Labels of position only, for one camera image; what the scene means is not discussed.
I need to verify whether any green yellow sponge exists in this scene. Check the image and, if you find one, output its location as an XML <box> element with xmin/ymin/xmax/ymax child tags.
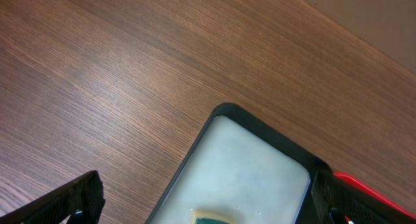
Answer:
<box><xmin>189</xmin><ymin>210</ymin><xmax>237</xmax><ymax>224</ymax></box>

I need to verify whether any black tray with soapy water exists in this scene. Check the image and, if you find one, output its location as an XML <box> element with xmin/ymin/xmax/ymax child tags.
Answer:
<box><xmin>147</xmin><ymin>103</ymin><xmax>329</xmax><ymax>223</ymax></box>

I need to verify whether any red plastic tray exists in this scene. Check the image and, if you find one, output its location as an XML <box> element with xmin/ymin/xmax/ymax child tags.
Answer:
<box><xmin>334</xmin><ymin>172</ymin><xmax>415</xmax><ymax>219</ymax></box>

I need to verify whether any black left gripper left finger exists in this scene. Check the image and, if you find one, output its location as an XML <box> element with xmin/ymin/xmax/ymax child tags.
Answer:
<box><xmin>1</xmin><ymin>170</ymin><xmax>105</xmax><ymax>224</ymax></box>

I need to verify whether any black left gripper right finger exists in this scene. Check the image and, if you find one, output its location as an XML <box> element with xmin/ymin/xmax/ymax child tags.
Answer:
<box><xmin>311</xmin><ymin>171</ymin><xmax>415</xmax><ymax>224</ymax></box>

